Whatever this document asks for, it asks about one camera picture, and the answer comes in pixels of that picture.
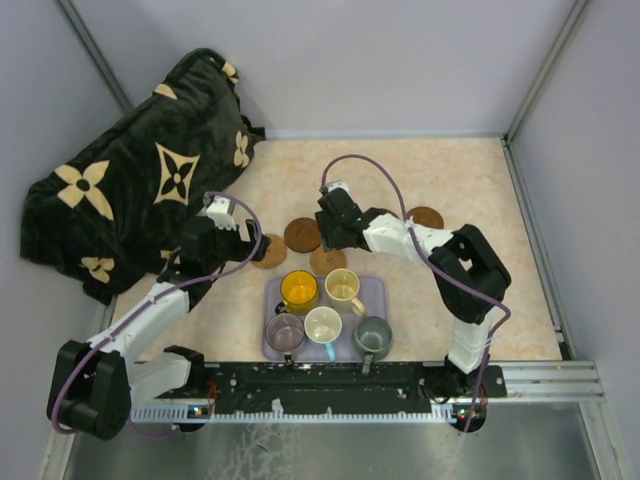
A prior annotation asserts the cream yellow mug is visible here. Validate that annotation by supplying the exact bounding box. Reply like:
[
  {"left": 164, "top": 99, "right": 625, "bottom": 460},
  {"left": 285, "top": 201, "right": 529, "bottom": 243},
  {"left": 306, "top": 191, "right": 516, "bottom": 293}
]
[{"left": 324, "top": 268, "right": 366, "bottom": 317}]

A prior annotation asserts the lavender plastic tray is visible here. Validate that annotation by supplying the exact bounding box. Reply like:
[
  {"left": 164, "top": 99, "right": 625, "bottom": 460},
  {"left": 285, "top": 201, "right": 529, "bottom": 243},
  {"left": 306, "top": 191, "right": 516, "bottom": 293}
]
[{"left": 262, "top": 275, "right": 388, "bottom": 363}]

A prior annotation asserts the yellow translucent mug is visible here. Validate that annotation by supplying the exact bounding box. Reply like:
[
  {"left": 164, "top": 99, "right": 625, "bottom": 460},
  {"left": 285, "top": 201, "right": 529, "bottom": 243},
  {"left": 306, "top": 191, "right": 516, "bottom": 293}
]
[{"left": 274, "top": 270, "right": 319, "bottom": 316}]

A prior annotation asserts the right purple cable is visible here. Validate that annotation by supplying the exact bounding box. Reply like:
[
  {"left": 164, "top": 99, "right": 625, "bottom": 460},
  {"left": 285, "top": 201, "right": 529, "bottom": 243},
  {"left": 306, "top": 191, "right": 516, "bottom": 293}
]
[{"left": 320, "top": 153, "right": 512, "bottom": 434}]

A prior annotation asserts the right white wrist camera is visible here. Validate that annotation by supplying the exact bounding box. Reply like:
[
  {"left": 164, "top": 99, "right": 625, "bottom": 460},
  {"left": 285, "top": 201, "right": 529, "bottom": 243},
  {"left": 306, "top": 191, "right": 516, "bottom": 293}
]
[{"left": 320, "top": 181, "right": 350, "bottom": 197}]

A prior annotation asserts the white mug blue handle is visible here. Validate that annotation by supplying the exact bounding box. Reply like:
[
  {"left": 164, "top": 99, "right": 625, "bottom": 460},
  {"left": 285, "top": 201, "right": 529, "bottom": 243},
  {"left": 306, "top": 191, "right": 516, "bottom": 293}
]
[{"left": 304, "top": 306, "right": 343, "bottom": 362}]

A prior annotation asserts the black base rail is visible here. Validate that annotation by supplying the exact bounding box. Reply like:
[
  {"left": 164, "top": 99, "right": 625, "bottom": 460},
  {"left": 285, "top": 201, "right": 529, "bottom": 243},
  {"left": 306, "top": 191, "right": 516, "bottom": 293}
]
[{"left": 160, "top": 361, "right": 478, "bottom": 415}]

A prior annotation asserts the light cork coaster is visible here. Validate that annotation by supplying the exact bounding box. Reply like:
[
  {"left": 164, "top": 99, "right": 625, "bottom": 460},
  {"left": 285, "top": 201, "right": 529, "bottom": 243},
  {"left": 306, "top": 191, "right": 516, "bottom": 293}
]
[
  {"left": 309, "top": 247, "right": 348, "bottom": 276},
  {"left": 252, "top": 233, "right": 287, "bottom": 270}
]

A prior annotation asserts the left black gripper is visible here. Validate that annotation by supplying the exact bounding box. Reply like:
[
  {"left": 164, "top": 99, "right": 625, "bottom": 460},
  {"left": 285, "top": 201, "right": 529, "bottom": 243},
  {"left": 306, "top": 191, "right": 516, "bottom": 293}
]
[{"left": 205, "top": 218, "right": 271, "bottom": 273}]

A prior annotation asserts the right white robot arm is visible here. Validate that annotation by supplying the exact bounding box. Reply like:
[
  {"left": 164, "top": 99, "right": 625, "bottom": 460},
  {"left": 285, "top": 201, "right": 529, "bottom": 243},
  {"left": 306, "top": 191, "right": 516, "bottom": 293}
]
[{"left": 315, "top": 182, "right": 511, "bottom": 396}]

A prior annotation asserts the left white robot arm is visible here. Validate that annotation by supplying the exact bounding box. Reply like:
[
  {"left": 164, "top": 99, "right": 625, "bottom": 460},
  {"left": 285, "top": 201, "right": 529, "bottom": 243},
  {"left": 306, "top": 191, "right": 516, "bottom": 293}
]
[{"left": 47, "top": 216, "right": 270, "bottom": 440}]

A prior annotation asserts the black floral plush blanket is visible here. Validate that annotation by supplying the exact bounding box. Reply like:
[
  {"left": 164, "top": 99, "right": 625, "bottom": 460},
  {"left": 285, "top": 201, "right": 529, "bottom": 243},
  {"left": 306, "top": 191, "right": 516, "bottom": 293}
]
[{"left": 19, "top": 48, "right": 265, "bottom": 303}]

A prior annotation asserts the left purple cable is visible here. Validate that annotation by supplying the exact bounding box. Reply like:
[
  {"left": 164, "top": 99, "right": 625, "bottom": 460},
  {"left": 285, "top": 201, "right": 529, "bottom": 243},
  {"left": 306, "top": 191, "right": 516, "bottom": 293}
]
[{"left": 52, "top": 190, "right": 263, "bottom": 441}]

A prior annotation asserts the grey green mug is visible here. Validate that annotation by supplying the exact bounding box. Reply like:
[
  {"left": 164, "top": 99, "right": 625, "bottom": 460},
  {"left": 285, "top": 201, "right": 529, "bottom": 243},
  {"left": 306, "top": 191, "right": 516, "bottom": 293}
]
[{"left": 352, "top": 316, "right": 393, "bottom": 375}]

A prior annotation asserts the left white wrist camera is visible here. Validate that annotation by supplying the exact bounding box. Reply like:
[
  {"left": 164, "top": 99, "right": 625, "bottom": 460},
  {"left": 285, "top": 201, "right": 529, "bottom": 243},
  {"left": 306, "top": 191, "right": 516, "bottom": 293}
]
[{"left": 204, "top": 195, "right": 237, "bottom": 231}]

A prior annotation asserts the dark brown coaster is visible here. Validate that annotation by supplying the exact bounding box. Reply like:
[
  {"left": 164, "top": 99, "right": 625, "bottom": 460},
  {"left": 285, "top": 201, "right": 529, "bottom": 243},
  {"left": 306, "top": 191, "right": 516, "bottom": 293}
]
[
  {"left": 406, "top": 206, "right": 444, "bottom": 229},
  {"left": 284, "top": 217, "right": 321, "bottom": 253}
]

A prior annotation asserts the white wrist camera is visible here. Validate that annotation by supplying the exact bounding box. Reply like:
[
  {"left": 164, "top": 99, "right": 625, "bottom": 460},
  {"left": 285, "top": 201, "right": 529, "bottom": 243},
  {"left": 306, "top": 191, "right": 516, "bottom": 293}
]
[
  {"left": 204, "top": 195, "right": 237, "bottom": 231},
  {"left": 320, "top": 181, "right": 350, "bottom": 197}
]

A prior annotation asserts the purple cable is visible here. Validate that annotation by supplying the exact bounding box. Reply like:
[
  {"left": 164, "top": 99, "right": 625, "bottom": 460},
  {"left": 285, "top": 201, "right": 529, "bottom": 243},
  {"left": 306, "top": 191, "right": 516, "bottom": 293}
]
[
  {"left": 52, "top": 190, "right": 263, "bottom": 441},
  {"left": 320, "top": 153, "right": 512, "bottom": 434}
]

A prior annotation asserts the purple mug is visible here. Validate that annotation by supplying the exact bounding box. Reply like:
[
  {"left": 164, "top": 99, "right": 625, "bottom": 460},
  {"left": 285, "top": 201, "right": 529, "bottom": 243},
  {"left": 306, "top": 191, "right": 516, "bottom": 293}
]
[{"left": 264, "top": 313, "right": 306, "bottom": 365}]

